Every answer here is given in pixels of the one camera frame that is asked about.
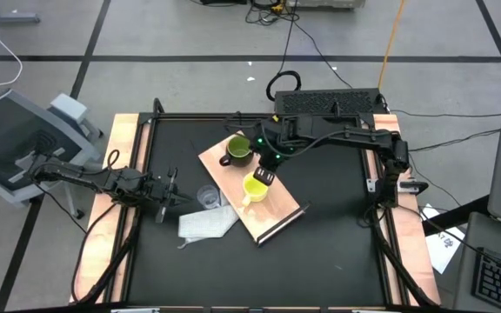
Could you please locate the black desk leg bar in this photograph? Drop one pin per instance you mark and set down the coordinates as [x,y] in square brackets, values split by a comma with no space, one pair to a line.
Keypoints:
[455,215]

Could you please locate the black mug with green inside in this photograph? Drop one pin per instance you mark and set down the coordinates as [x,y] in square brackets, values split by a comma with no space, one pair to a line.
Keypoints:
[238,150]

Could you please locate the wooden table side plank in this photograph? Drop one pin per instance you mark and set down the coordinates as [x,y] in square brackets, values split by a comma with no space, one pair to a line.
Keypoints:
[420,261]
[122,130]

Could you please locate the white waffle cloth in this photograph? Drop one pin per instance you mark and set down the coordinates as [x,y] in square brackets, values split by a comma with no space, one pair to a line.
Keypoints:
[207,224]

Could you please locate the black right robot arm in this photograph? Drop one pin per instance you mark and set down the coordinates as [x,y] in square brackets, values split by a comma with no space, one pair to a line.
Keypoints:
[342,130]

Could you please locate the yellow mug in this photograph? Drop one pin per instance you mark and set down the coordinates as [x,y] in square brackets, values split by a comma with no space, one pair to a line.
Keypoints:
[254,191]

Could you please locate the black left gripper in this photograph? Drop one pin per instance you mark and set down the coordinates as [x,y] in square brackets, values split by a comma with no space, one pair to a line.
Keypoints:
[157,191]

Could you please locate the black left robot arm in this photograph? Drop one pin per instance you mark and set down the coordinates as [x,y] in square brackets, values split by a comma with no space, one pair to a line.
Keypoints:
[81,176]

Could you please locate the grey desk foot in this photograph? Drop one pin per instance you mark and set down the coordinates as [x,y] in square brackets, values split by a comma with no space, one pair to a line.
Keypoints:
[11,19]

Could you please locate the clear plastic cup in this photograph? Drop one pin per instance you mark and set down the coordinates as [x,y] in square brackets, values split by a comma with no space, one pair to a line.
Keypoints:
[208,196]

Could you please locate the white metal bracket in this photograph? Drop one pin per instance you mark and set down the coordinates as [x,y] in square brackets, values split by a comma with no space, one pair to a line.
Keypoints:
[373,185]

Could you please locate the black table frame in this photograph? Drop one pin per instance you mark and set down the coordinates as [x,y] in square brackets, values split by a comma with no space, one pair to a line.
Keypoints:
[189,116]

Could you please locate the grey equipment box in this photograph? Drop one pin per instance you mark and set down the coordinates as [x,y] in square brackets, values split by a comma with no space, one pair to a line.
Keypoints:
[329,3]

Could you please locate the yellow tape tag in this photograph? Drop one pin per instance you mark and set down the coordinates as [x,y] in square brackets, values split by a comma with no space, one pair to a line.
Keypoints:
[275,117]

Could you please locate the black perforated computer case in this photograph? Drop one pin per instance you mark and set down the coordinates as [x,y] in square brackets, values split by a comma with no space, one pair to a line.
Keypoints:
[329,102]

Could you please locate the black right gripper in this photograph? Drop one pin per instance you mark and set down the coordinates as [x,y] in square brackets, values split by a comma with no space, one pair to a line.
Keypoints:
[272,148]

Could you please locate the white paper sheet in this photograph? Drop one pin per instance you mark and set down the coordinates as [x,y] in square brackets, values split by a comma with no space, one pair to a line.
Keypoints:
[444,252]

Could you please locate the black keyboard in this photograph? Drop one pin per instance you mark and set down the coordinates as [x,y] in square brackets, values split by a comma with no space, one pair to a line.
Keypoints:
[500,278]

